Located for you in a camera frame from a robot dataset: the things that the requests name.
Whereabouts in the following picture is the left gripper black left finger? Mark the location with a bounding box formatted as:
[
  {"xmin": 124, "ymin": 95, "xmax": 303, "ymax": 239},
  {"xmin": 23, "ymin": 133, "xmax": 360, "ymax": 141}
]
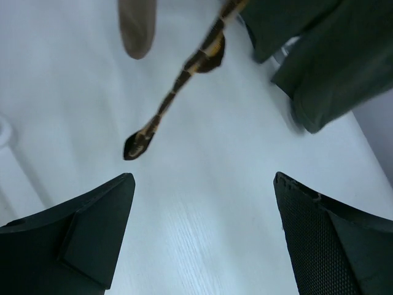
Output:
[{"xmin": 1, "ymin": 173, "xmax": 135, "ymax": 295}]

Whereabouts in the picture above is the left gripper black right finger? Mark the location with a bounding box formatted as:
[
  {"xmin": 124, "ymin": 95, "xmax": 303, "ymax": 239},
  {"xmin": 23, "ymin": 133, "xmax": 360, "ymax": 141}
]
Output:
[{"xmin": 273, "ymin": 171, "xmax": 392, "ymax": 294}]

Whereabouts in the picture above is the olive green hanging garment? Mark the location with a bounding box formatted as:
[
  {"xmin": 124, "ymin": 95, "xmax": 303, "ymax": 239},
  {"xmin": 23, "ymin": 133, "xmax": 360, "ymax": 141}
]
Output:
[{"xmin": 241, "ymin": 0, "xmax": 392, "ymax": 133}]

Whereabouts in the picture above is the argyle sock right inner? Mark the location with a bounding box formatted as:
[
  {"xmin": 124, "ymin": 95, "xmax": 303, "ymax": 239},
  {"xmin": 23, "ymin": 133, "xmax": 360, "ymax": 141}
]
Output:
[{"xmin": 123, "ymin": 1, "xmax": 248, "ymax": 160}]

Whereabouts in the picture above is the tan striped sock inner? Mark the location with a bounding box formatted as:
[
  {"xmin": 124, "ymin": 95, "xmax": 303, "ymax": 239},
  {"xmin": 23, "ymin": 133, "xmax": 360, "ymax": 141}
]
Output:
[{"xmin": 117, "ymin": 0, "xmax": 157, "ymax": 60}]

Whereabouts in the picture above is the clothes rack metal frame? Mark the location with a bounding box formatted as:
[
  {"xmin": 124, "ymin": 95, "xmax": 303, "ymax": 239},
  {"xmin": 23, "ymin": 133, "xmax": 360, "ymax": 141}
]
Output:
[{"xmin": 1, "ymin": 116, "xmax": 45, "ymax": 226}]

